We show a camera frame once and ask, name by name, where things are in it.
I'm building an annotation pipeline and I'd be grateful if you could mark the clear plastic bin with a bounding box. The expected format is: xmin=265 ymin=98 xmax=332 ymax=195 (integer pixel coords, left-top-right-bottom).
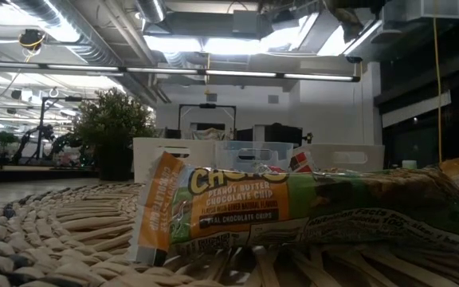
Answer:
xmin=215 ymin=140 xmax=295 ymax=173

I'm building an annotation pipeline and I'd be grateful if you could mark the white plastic bin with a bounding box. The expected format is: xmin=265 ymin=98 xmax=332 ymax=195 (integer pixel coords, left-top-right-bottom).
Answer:
xmin=132 ymin=137 xmax=218 ymax=185

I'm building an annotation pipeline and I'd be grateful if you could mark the long white light bar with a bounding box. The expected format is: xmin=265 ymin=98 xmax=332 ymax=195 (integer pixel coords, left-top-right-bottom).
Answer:
xmin=0 ymin=61 xmax=362 ymax=84

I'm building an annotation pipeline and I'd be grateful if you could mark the green artificial potted plant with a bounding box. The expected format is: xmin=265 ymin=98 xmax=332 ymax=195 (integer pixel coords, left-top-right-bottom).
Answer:
xmin=72 ymin=87 xmax=159 ymax=183

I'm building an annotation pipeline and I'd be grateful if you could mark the grey plastic bin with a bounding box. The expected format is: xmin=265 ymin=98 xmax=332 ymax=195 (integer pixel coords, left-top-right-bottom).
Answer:
xmin=292 ymin=143 xmax=386 ymax=173

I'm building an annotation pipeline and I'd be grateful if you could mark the black robot rig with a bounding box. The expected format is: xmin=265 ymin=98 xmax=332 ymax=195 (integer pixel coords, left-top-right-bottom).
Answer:
xmin=12 ymin=95 xmax=85 ymax=164

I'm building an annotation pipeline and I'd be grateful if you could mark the round woven straw placemat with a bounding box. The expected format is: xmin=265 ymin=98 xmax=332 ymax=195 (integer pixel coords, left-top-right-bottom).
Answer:
xmin=0 ymin=182 xmax=459 ymax=287

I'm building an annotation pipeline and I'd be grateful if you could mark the small green plant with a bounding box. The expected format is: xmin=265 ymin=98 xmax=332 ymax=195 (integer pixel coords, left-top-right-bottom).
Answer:
xmin=0 ymin=131 xmax=18 ymax=159

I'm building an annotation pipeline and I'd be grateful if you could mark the black rig frame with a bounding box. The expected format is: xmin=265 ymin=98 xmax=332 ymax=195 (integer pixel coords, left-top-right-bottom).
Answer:
xmin=178 ymin=103 xmax=237 ymax=140

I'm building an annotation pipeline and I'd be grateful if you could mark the silver ventilation duct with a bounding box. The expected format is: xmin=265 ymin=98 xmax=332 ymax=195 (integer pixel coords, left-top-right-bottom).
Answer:
xmin=10 ymin=0 xmax=123 ymax=67
xmin=135 ymin=0 xmax=167 ymax=24

